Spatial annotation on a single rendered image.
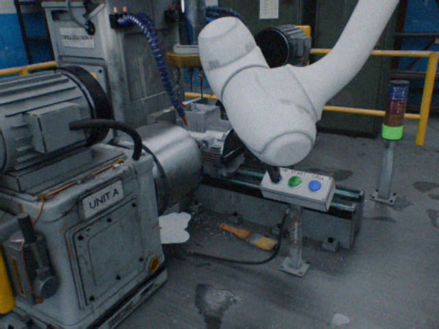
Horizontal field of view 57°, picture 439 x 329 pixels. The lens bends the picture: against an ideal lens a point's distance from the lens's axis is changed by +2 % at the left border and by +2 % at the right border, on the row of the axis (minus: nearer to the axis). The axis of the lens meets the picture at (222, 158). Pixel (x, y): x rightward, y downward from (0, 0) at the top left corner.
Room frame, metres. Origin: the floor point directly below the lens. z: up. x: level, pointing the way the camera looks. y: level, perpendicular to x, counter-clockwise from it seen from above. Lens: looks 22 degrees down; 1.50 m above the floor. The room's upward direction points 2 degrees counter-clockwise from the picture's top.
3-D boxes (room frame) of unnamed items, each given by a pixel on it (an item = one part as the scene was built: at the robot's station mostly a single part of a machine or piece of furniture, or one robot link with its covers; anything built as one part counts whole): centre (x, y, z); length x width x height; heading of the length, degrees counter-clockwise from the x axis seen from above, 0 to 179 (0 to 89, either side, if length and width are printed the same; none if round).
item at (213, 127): (1.31, 0.04, 1.02); 0.20 x 0.19 x 0.19; 57
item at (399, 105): (1.27, -0.57, 1.14); 0.06 x 0.06 x 0.04
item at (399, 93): (1.27, -0.57, 1.19); 0.06 x 0.06 x 0.04
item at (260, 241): (1.06, -0.06, 0.80); 0.21 x 0.05 x 0.01; 50
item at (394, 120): (1.27, -0.57, 1.10); 0.06 x 0.06 x 0.04
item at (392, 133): (1.27, -0.57, 1.05); 0.06 x 0.06 x 0.04
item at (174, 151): (1.01, 0.23, 1.04); 0.37 x 0.25 x 0.25; 147
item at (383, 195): (1.27, -0.57, 1.01); 0.08 x 0.08 x 0.42; 57
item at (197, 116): (1.33, 0.08, 1.11); 0.12 x 0.11 x 0.07; 57
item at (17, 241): (0.64, 0.35, 1.07); 0.08 x 0.07 x 0.20; 57
